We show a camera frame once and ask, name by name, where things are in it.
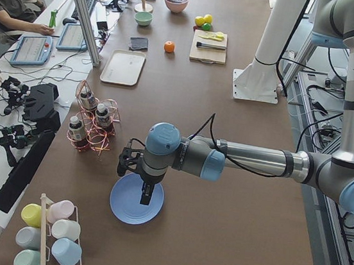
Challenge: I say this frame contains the cream rabbit tray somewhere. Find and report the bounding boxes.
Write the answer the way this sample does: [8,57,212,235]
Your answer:
[100,49,146,86]

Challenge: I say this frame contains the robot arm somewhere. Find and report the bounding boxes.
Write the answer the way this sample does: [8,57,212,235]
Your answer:
[137,0,354,214]

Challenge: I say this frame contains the grey folded cloth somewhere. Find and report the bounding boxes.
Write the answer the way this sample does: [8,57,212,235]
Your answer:
[129,37,149,51]

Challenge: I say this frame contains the copper wire bottle rack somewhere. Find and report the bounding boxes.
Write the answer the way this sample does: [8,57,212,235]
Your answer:
[66,80,121,155]

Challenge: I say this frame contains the mint green cup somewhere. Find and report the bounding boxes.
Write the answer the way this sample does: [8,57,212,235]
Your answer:
[13,249,40,265]

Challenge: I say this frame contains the wooden cup tree stand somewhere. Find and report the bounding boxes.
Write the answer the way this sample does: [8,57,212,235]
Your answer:
[134,0,153,13]

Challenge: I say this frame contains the white cup rack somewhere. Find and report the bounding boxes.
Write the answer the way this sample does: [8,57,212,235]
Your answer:
[40,193,83,265]

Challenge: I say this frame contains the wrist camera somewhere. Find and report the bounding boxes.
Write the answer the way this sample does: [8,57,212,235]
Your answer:
[117,147,144,177]

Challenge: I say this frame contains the tea bottle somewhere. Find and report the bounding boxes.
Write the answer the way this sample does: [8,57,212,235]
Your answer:
[69,115,87,148]
[80,89,97,110]
[95,103,111,130]

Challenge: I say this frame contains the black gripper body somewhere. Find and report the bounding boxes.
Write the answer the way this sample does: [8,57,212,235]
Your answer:
[141,163,167,191]

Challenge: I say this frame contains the aluminium frame post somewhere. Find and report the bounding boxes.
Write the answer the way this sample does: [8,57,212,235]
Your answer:
[74,0,101,67]

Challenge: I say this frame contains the grey cup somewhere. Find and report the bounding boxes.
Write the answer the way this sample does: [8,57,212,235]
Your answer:
[15,226,41,250]

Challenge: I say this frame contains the black keyboard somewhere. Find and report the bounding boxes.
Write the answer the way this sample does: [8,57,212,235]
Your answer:
[71,0,97,20]

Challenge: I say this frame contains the white cup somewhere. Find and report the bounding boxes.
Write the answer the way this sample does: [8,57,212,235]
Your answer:
[51,219,81,241]

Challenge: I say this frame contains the blue plate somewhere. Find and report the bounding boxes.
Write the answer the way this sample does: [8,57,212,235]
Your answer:
[110,173,165,225]

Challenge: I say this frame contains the green lime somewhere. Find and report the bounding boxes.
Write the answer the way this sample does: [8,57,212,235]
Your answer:
[201,23,212,31]

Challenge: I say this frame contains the wooden cutting board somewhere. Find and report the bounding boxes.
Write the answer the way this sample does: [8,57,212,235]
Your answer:
[189,30,228,65]

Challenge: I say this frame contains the steel muddler tube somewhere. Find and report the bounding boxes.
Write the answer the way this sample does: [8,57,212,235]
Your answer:
[196,41,227,51]

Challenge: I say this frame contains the yellow cup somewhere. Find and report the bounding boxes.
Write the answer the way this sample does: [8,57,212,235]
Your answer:
[21,203,42,228]

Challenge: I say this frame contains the green bowl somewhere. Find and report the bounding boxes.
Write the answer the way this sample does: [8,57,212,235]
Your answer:
[134,11,153,26]

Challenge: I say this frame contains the pink bowl with ice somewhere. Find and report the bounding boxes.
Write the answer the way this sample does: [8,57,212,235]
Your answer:
[165,0,189,13]

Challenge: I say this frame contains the pink cup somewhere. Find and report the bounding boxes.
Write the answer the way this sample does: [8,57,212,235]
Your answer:
[46,200,74,224]

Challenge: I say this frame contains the orange fruit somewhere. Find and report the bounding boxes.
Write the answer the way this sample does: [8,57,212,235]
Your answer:
[164,40,175,53]

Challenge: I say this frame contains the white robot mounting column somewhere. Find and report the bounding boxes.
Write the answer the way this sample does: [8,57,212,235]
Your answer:
[232,0,310,104]

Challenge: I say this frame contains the blue teach pendant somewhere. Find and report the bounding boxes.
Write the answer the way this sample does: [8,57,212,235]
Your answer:
[9,35,53,65]
[56,23,87,52]

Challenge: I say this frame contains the light blue cup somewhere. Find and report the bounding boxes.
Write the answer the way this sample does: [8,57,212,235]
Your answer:
[51,237,82,265]

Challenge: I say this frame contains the yellow plastic knife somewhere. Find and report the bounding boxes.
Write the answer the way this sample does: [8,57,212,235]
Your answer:
[199,31,225,42]

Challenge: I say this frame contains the yellow lemon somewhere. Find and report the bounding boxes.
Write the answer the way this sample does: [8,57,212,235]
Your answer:
[194,16,205,27]
[203,14,213,24]

